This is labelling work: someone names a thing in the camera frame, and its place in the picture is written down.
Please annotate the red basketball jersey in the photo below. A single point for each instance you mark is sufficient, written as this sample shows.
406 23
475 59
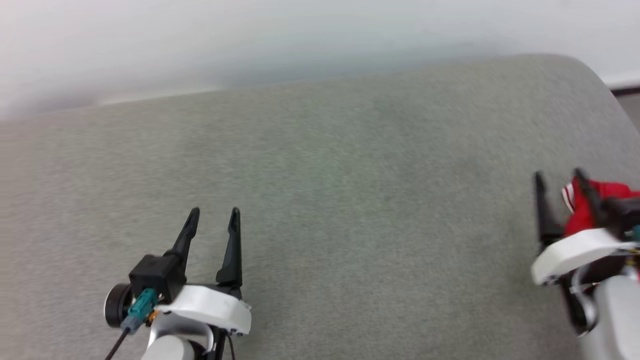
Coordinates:
612 192

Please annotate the grey fabric sofa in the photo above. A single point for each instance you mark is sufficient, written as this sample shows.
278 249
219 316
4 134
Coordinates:
350 175

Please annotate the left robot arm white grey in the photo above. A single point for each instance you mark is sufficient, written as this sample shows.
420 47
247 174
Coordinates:
170 347

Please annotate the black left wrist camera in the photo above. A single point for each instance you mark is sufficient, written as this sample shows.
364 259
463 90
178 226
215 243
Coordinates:
155 277

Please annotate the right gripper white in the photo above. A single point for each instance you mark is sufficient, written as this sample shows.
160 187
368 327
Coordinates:
575 252

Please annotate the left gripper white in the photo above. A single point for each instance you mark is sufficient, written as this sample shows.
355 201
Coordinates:
210 307

